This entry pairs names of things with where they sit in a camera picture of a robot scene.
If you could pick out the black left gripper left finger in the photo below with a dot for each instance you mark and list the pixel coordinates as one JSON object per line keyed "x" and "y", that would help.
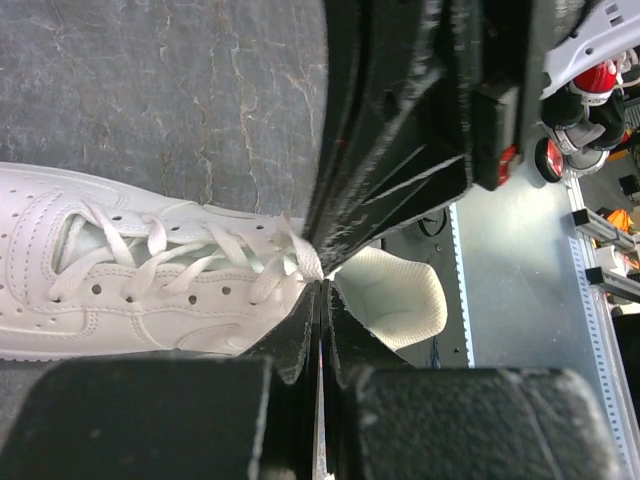
{"x": 251, "y": 417}

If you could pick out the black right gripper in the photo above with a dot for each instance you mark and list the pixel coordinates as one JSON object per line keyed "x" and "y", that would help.
{"x": 424, "y": 97}

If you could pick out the white sneaker with laces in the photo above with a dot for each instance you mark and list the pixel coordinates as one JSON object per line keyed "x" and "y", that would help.
{"x": 91, "y": 267}

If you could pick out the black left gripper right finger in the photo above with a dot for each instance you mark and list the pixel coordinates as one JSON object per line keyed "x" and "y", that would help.
{"x": 387, "y": 419}

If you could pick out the slotted aluminium cable duct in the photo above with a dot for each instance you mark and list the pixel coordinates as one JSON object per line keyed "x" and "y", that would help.
{"x": 593, "y": 282}

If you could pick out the red sneaker in background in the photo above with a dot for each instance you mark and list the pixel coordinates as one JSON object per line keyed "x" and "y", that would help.
{"x": 596, "y": 85}

